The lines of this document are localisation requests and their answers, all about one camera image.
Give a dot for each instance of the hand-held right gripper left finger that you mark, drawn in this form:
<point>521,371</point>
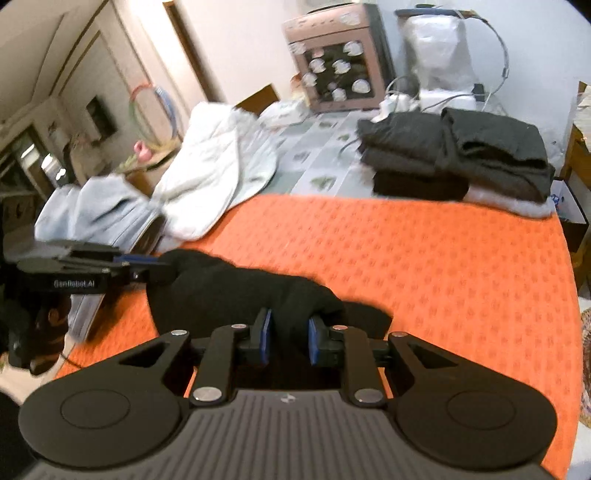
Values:
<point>264,337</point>

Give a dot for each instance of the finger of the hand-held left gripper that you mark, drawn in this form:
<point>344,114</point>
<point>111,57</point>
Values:
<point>152,273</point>
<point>136,261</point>

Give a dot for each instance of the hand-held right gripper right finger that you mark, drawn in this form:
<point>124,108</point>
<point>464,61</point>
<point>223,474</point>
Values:
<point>315,341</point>

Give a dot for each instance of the black t-shirt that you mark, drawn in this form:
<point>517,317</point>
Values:
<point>221,286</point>

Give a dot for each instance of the light blue jeans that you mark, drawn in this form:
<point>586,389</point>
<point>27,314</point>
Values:
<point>101,207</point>

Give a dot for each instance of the pink kettlebell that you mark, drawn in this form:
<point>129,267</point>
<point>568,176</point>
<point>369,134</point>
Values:
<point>142,152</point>

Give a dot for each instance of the orange floral tablecloth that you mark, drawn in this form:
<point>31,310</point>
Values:
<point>415,277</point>

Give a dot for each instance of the white quilted pad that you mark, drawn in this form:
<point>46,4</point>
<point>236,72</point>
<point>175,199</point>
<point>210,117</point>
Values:
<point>212,152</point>

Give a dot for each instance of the colourful hula hoop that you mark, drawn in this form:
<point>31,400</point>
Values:
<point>169,108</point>

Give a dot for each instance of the black folded garment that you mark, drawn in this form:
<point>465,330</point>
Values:
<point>415,187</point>

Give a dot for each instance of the leaf-patterned table cover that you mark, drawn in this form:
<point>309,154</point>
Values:
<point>314,157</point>

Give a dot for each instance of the white tissue box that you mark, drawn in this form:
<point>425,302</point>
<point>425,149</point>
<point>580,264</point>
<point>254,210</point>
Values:
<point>286,113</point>

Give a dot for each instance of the dark grey folded garment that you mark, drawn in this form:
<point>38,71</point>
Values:
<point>401,138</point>
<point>498,147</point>

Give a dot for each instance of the light grey folded garment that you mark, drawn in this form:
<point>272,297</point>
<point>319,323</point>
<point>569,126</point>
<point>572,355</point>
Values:
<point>517,207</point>

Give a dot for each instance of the white power strip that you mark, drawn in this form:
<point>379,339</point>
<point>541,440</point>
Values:
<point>397,104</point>

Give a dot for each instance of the woven round cushion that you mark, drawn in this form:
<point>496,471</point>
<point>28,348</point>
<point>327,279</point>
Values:
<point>586,369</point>

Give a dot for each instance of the pink water dispenser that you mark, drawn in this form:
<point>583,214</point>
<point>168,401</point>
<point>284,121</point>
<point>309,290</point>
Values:
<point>323,23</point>

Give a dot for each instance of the plastic-covered appliance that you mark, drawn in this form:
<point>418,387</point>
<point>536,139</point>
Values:
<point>434,46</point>

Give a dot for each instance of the grey curved hoop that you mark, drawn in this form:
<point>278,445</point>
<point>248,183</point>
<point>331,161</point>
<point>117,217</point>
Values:
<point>506,62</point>

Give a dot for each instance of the wall television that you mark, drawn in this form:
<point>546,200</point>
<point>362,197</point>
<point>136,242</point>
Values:
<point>99,117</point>

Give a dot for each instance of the wooden door frame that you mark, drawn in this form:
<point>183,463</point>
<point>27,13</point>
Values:
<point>197,60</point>

